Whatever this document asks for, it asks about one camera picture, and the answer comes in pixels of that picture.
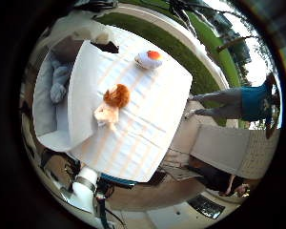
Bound orange-haired plush doll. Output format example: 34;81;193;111
93;83;132;132

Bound thin black cables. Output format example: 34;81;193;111
166;0;214;31

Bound white rectangular container box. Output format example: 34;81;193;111
31;39;87;153

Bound person in blue shirt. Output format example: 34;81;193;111
184;74;279;130

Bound metal stair railing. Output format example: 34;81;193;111
163;147;201;182

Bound grey plush toy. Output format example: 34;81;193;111
49;56;74;104

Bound person in dark clothes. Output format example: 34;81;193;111
187;161;251;198

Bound dark window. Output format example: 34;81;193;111
187;194;227;220

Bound white bowl with orange object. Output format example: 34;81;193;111
133;50;164;71

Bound white striped tablecloth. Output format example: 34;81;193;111
67;25;194;184

